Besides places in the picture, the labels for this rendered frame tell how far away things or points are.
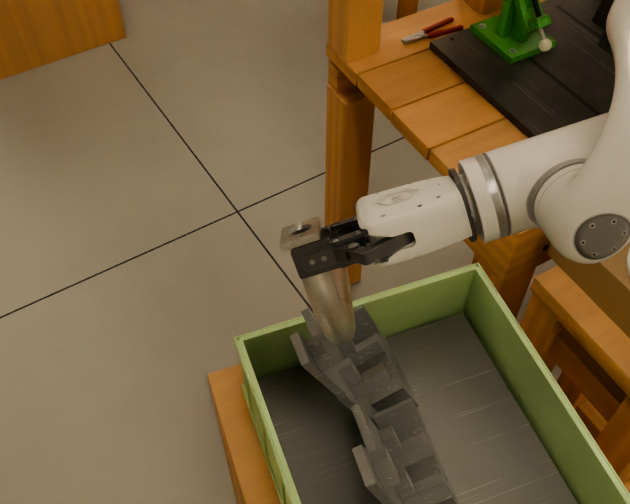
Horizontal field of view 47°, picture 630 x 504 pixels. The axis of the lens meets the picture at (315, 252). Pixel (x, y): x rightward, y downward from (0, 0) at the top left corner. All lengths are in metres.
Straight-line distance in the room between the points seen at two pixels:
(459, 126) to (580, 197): 0.95
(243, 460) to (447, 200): 0.66
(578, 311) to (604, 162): 0.73
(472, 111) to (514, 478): 0.79
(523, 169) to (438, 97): 0.95
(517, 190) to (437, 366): 0.58
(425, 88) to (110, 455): 1.28
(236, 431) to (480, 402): 0.39
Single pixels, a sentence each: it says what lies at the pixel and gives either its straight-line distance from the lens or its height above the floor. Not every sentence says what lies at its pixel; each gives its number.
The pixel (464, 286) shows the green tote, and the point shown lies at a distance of 1.23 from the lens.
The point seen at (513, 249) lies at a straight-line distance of 1.38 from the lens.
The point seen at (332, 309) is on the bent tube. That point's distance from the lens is 0.73.
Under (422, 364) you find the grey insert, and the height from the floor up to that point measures 0.85.
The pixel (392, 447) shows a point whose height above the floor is 0.96.
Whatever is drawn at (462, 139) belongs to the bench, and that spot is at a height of 0.88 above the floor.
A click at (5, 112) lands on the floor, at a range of 3.19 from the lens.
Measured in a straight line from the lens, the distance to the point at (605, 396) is 1.40.
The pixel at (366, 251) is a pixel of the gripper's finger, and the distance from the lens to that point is 0.66.
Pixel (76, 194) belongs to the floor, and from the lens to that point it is 2.74.
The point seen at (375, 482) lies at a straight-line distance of 0.79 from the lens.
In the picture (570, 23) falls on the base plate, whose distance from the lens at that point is 1.89.
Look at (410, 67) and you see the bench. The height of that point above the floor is 0.88.
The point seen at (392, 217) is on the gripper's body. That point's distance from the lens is 0.67.
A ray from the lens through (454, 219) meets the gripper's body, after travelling 0.67.
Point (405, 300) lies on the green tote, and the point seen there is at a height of 0.93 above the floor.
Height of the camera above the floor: 1.88
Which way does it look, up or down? 51 degrees down
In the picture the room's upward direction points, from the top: straight up
